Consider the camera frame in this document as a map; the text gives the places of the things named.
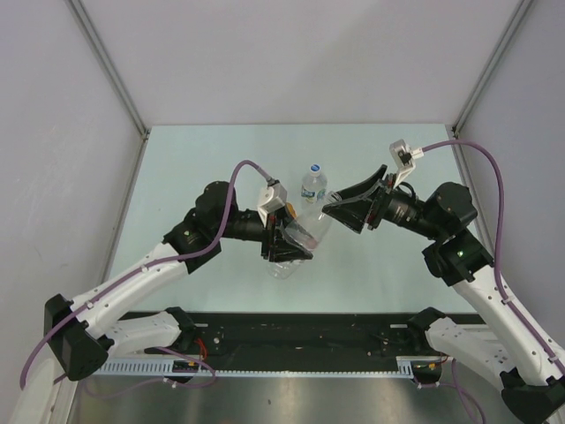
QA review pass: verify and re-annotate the left aluminium frame post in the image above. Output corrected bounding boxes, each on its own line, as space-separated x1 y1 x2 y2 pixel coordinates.
64 0 149 140

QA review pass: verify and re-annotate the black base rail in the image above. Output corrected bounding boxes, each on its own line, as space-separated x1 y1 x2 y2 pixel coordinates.
145 308 442 361

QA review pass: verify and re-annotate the small orange juice bottle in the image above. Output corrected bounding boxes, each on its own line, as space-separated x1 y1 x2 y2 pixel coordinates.
286 202 298 219

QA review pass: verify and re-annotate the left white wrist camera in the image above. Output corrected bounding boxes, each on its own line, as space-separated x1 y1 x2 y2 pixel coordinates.
257 178 287 226

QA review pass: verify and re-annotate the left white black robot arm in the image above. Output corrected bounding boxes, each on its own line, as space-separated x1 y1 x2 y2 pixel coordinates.
44 181 313 382

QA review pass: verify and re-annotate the slotted cable duct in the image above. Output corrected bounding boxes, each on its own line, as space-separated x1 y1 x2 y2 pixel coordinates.
94 355 443 379

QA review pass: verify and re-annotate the clear unlabeled plastic bottle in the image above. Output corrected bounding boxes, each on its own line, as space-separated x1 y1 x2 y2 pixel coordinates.
267 192 342 280

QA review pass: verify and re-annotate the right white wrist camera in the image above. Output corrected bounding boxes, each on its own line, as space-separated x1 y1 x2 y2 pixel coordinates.
389 140 424 188

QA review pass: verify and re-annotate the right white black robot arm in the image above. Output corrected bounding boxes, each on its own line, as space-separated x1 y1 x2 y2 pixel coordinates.
323 166 564 423

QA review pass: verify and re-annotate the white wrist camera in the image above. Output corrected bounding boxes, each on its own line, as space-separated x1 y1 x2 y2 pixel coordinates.
257 178 287 226
389 140 424 188

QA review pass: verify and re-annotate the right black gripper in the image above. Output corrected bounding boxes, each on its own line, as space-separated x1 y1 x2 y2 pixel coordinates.
322 164 443 241

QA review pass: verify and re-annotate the aluminium frame post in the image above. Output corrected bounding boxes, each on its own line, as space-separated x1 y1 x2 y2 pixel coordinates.
64 0 149 140
450 0 537 138

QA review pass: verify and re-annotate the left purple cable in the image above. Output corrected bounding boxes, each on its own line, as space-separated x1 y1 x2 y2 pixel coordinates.
19 159 277 390

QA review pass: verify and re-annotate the right aluminium frame post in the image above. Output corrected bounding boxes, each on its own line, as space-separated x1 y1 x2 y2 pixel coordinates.
450 0 537 138

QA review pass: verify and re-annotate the blue labeled water bottle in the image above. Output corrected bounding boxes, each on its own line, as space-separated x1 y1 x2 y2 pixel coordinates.
300 165 328 211

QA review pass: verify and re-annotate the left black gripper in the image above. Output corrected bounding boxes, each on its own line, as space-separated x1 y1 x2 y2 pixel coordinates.
214 205 313 262

